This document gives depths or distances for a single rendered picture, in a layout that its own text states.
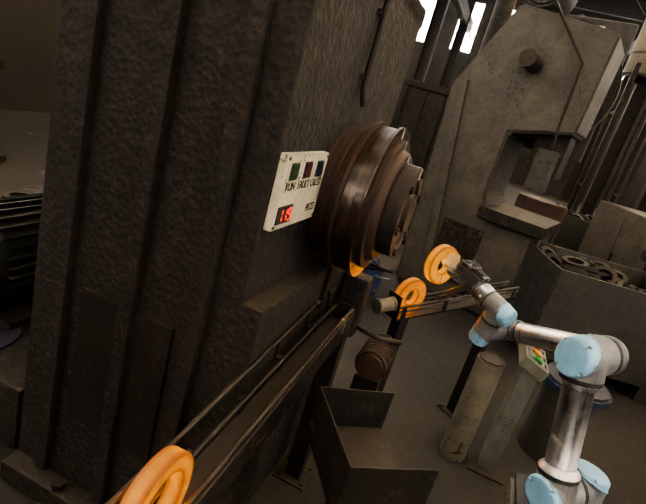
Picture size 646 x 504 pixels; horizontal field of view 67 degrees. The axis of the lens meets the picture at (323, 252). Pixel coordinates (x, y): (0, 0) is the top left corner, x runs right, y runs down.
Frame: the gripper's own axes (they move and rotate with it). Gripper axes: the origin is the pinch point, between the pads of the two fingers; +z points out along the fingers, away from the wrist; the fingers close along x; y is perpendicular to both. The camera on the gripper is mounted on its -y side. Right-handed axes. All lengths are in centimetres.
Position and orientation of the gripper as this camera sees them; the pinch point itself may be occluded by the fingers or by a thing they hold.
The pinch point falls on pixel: (443, 259)
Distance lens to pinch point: 193.8
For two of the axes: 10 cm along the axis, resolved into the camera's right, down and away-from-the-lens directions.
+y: 4.0, -7.8, -4.8
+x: -8.0, -0.4, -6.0
